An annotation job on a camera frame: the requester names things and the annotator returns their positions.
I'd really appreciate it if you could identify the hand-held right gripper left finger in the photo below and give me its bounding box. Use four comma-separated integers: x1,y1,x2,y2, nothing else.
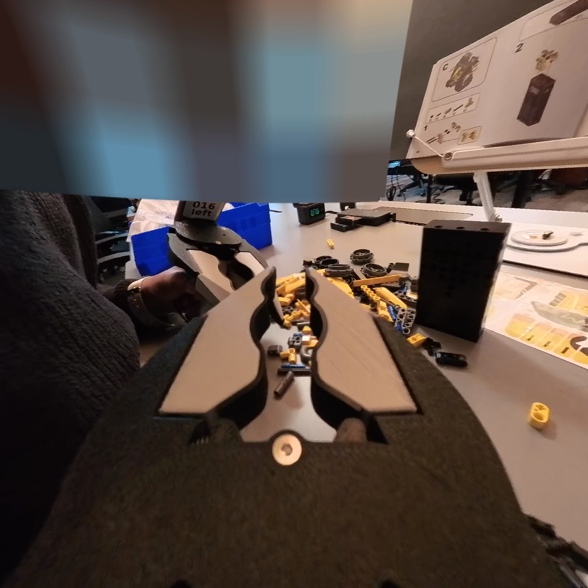
158,267,278,420

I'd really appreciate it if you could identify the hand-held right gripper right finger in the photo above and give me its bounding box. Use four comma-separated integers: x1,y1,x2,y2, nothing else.
305,267,419,415

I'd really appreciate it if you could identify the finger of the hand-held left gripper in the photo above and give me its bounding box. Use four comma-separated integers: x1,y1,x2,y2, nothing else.
228,250,269,290
186,248,239,305

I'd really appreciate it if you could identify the blue plastic bin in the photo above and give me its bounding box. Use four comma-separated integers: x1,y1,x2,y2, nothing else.
131,202,273,277

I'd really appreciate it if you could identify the person's left forearm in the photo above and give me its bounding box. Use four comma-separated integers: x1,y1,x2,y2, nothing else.
98,276,144,341

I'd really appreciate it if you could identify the person's left hand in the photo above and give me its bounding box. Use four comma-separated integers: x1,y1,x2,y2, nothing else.
140,266,204,323

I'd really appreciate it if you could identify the clear plastic parts bag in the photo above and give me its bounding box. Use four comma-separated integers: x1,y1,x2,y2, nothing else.
131,199,182,232

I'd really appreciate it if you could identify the pile of yellow blue pieces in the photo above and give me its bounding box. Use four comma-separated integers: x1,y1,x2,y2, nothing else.
266,249,430,375

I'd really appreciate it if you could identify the wristwatch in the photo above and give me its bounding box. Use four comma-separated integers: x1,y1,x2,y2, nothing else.
126,277,153,323

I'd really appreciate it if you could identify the flat black device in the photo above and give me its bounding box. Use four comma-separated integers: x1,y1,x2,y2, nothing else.
330,207,397,231

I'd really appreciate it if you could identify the black panel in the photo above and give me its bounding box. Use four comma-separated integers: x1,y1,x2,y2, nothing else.
419,219,511,344

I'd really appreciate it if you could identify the yellow printed leaflet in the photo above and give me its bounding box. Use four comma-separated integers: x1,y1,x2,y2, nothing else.
484,270,588,370

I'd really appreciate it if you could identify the pile of black red pins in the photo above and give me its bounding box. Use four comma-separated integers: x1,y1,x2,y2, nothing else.
526,514,588,582

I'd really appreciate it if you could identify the white book stand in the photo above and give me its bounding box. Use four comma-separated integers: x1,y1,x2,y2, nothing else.
405,0,588,252

